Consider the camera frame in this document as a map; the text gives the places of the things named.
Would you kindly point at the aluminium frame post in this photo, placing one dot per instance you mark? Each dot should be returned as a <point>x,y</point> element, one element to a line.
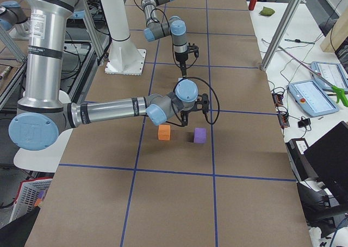
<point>282,27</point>

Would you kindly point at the teach pendant tablet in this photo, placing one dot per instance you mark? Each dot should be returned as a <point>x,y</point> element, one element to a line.
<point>312,99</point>
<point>332,72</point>

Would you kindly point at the white perforated basket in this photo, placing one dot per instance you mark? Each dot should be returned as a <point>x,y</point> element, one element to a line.
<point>27,196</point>

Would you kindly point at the black monitor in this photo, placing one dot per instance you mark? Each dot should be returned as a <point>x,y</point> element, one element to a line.
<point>328,158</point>

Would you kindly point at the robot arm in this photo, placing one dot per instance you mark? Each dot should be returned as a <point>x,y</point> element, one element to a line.
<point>163,21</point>
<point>41,116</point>

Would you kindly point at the purple foam block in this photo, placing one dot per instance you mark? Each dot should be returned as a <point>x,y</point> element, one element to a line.
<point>200,135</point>

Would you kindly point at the far teach pendant tablet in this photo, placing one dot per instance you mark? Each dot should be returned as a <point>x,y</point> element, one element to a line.
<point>332,72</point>

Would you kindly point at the orange foam block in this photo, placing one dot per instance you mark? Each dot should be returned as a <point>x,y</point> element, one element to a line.
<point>164,132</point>

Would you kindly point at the metal reacher grabber tool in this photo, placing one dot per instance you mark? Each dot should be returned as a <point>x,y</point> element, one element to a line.
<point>340,93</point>

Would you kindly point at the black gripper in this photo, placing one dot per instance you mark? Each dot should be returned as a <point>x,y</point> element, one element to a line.
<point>180,57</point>
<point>186,112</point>

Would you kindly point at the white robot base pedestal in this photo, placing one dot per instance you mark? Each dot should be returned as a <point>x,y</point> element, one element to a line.
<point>124,57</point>

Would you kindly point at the near teach pendant tablet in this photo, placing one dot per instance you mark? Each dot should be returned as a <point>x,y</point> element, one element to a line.
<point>312,99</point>

